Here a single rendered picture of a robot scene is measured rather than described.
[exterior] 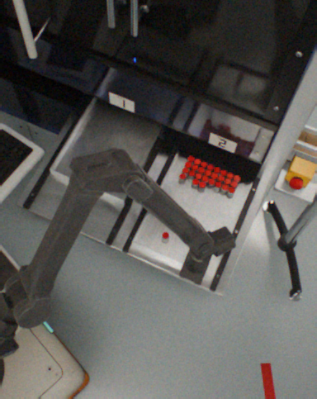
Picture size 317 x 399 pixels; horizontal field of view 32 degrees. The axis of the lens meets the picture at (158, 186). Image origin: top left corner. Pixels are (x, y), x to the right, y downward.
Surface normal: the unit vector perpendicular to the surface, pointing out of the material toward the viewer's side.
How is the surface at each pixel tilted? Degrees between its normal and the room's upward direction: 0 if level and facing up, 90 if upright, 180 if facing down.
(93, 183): 72
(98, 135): 0
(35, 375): 0
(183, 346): 0
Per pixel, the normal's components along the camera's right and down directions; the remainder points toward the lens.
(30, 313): 0.47, 0.63
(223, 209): 0.04, -0.42
